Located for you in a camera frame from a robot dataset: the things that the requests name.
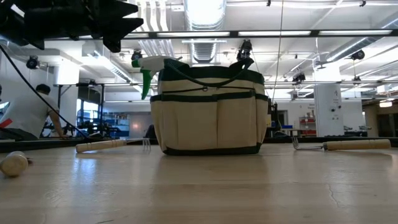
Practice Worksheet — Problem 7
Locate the bent-claw hand rake wooden handle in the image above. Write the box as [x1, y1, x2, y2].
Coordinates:
[75, 138, 152, 154]

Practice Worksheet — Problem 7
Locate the shelf with red bins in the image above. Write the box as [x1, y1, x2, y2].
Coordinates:
[298, 115, 317, 137]

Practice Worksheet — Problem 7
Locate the cream green gardening tote bag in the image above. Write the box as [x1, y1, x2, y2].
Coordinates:
[150, 57, 269, 156]

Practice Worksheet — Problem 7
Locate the black metal workstation frame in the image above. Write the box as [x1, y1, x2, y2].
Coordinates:
[55, 81, 106, 138]

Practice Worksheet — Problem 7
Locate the straight-tine hand fork wooden handle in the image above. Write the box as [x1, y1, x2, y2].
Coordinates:
[291, 136, 392, 152]

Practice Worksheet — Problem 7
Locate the person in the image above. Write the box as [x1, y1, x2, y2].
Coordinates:
[0, 83, 68, 141]

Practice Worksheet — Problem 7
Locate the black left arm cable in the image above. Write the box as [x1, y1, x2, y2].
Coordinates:
[0, 45, 91, 139]

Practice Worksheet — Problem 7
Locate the silver ceiling air duct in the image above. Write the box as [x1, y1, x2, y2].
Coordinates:
[183, 0, 228, 65]

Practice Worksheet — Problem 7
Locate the black aluminium table frame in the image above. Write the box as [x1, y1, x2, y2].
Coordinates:
[0, 136, 398, 154]

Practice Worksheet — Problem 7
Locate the long linear ceiling light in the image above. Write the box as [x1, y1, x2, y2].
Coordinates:
[43, 29, 398, 40]

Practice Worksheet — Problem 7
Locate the white pillar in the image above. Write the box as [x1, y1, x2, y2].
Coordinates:
[313, 83, 345, 138]

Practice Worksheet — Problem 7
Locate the hand trowel wooden handle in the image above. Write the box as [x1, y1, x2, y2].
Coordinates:
[0, 151, 34, 179]

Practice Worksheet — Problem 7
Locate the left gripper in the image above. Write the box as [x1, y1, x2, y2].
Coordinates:
[24, 0, 144, 53]

